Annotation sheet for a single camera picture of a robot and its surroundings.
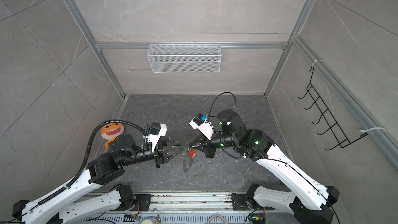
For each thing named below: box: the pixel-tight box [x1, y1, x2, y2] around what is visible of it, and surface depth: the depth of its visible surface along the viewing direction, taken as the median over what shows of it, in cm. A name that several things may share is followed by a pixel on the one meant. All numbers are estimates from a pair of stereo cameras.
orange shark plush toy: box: [101, 122, 125, 149], surface depth 92 cm
